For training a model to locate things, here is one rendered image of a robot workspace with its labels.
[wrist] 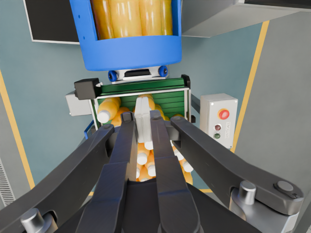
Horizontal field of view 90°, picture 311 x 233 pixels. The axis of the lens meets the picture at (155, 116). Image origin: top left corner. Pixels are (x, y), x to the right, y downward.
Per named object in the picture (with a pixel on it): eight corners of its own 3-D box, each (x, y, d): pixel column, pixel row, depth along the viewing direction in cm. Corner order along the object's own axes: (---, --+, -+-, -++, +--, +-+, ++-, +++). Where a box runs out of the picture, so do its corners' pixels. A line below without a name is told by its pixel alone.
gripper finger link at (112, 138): (136, 146, 14) (102, 150, 14) (138, 123, 18) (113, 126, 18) (134, 131, 13) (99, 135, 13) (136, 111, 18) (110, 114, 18)
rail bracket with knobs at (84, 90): (103, 76, 67) (97, 80, 58) (107, 93, 70) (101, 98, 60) (80, 78, 67) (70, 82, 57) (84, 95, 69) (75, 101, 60)
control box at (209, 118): (224, 92, 63) (239, 99, 54) (220, 136, 71) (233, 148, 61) (200, 95, 63) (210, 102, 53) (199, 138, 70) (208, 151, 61)
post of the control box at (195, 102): (173, 79, 159) (215, 112, 66) (173, 83, 160) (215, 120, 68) (169, 79, 159) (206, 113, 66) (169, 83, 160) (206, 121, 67)
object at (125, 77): (149, 67, 65) (151, 70, 53) (150, 73, 65) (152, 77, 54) (125, 70, 64) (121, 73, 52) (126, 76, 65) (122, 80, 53)
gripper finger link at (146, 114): (141, 115, 15) (149, 114, 15) (142, 96, 21) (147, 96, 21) (145, 143, 16) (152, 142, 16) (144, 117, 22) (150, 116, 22)
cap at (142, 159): (146, 153, 61) (147, 156, 59) (146, 161, 62) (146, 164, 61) (137, 153, 60) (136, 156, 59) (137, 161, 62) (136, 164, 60)
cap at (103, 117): (110, 112, 54) (109, 113, 52) (108, 122, 55) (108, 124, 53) (99, 109, 53) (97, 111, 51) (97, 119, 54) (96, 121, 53)
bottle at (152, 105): (151, 106, 73) (154, 122, 56) (136, 104, 72) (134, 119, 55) (154, 92, 71) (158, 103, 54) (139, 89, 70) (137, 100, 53)
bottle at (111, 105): (122, 95, 70) (116, 108, 53) (120, 110, 73) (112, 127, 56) (107, 92, 69) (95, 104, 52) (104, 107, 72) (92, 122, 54)
